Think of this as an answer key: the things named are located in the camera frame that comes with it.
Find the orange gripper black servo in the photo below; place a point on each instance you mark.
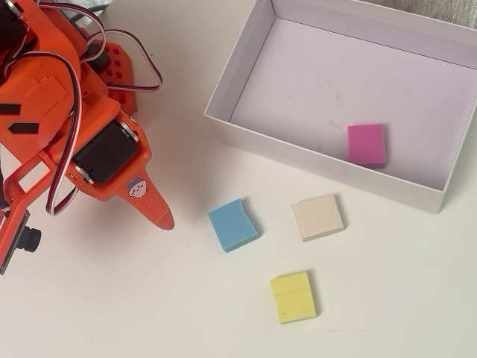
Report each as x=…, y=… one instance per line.
x=105, y=152

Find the pink foam cuboid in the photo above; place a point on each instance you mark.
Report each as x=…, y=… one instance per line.
x=365, y=143

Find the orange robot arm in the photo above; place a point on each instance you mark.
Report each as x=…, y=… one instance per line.
x=44, y=82

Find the blue foam cuboid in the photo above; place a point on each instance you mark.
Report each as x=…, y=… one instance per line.
x=233, y=225

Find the cream foam cuboid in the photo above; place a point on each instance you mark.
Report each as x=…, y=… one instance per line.
x=316, y=217

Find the yellow foam cuboid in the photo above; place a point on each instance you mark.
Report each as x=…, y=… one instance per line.
x=294, y=298

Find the white cardboard box bin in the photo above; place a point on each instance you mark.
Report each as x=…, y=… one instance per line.
x=335, y=56

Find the beige woven curtain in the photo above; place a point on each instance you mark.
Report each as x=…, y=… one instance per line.
x=447, y=9

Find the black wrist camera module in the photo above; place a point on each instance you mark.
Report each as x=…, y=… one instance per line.
x=30, y=238

